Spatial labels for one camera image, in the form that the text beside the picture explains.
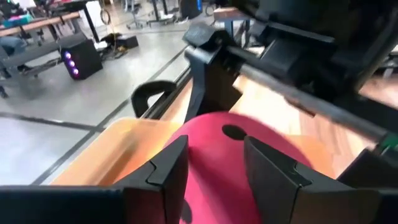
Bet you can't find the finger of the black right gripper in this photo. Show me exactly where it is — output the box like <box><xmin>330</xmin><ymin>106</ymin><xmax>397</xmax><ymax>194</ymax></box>
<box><xmin>182</xmin><ymin>22</ymin><xmax>244</xmax><ymax>123</ymax></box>
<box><xmin>337</xmin><ymin>148</ymin><xmax>398</xmax><ymax>192</ymax></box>

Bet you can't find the wooden workbench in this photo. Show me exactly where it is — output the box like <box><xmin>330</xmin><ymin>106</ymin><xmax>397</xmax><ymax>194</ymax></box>
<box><xmin>0</xmin><ymin>11</ymin><xmax>81</xmax><ymax>38</ymax></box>

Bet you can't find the grey bench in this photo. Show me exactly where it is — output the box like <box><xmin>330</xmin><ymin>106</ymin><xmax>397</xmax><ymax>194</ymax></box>
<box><xmin>0</xmin><ymin>32</ymin><xmax>88</xmax><ymax>78</ymax></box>

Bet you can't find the large red foam die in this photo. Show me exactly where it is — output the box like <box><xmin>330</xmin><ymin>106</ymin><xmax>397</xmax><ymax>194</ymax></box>
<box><xmin>167</xmin><ymin>111</ymin><xmax>313</xmax><ymax>224</ymax></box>

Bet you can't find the black floor box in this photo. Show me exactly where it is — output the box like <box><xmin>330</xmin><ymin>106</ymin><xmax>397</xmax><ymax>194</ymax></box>
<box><xmin>116</xmin><ymin>34</ymin><xmax>140</xmax><ymax>50</ymax></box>

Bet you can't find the person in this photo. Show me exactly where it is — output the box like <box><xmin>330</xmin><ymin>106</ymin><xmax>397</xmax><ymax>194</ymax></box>
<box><xmin>0</xmin><ymin>35</ymin><xmax>32</xmax><ymax>74</ymax></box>

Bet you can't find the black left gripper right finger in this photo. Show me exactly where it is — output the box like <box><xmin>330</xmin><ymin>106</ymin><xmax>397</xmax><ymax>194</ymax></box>
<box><xmin>244</xmin><ymin>136</ymin><xmax>398</xmax><ymax>224</ymax></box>

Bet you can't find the orange translucent plastic bin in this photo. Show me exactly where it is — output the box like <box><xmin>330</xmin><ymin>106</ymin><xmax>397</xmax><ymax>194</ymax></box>
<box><xmin>51</xmin><ymin>117</ymin><xmax>189</xmax><ymax>187</ymax></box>

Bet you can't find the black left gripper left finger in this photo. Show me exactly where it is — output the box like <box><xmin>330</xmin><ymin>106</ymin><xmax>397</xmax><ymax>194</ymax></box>
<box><xmin>0</xmin><ymin>135</ymin><xmax>190</xmax><ymax>224</ymax></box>

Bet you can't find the black table handle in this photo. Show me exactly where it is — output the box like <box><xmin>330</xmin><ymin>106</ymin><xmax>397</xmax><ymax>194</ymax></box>
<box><xmin>130</xmin><ymin>80</ymin><xmax>178</xmax><ymax>118</ymax></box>

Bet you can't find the wooden table with blue legs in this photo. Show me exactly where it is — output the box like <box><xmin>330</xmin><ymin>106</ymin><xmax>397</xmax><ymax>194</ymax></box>
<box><xmin>213</xmin><ymin>6</ymin><xmax>253</xmax><ymax>37</ymax></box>

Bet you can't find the black computer tower with lights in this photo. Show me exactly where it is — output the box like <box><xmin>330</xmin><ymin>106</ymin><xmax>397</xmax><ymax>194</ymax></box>
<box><xmin>60</xmin><ymin>39</ymin><xmax>103</xmax><ymax>81</ymax></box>

